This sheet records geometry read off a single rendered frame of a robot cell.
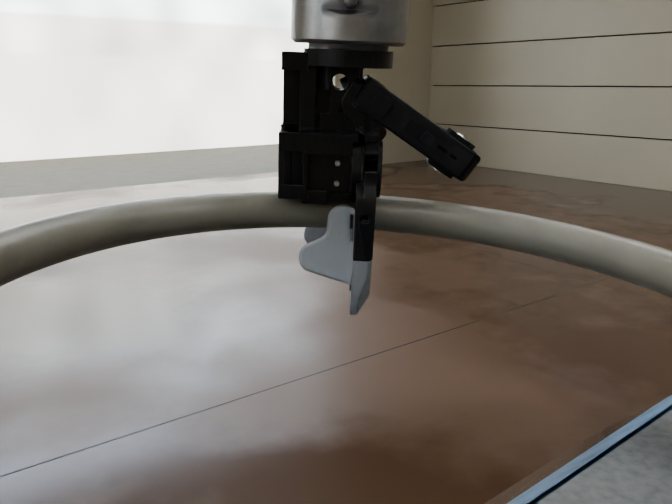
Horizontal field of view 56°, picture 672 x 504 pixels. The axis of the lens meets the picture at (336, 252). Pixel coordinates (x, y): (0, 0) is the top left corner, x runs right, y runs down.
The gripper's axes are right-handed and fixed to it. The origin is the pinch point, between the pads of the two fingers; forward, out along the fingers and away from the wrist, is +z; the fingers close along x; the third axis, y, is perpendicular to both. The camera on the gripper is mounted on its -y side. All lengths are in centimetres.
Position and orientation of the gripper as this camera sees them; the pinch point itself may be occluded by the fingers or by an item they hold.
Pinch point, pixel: (362, 288)
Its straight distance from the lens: 56.4
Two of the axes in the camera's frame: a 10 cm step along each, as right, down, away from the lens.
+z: -0.4, 9.5, 3.0
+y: -10.0, -0.4, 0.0
